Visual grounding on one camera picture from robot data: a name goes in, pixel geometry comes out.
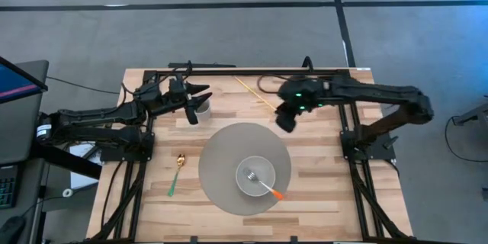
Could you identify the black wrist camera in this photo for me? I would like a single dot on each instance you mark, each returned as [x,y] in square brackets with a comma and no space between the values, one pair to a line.
[177,85]
[309,84]

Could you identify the black keyboard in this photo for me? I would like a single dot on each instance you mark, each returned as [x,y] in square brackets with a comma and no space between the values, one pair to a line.
[7,187]

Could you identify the white round bowl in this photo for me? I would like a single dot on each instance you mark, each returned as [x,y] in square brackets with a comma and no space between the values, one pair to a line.
[263,167]

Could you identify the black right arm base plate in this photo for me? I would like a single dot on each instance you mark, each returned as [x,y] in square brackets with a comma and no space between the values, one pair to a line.
[375,152]

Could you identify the thin yellow stick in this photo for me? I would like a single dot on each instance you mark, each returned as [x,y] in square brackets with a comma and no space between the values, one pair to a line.
[253,92]

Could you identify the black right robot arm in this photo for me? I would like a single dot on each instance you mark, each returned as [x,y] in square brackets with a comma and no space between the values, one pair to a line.
[381,93]

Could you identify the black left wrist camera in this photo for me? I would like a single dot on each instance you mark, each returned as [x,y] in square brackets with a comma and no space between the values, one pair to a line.
[177,85]

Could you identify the white tape roll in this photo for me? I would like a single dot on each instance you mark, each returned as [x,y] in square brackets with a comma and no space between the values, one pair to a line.
[68,193]

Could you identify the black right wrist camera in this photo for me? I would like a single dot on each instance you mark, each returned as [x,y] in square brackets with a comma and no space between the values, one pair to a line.
[309,84]

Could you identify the grey round placemat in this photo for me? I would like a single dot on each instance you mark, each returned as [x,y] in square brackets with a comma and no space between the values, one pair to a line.
[221,160]

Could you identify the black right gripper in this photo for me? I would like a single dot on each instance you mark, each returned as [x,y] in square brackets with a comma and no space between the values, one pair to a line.
[305,97]

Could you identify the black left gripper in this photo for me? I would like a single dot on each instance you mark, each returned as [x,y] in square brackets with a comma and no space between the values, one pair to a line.
[171,101]

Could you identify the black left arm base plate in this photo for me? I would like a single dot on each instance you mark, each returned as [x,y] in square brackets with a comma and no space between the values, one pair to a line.
[126,154]

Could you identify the white ribbed cup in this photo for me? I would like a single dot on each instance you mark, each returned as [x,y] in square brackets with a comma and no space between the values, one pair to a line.
[205,113]

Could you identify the black table frame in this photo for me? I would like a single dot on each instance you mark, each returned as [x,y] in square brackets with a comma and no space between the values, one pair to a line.
[248,72]

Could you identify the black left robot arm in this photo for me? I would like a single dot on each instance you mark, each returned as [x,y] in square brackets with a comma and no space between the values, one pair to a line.
[95,116]

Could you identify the desk monitor with blue screen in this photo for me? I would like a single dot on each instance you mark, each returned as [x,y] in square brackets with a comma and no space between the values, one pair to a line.
[17,82]

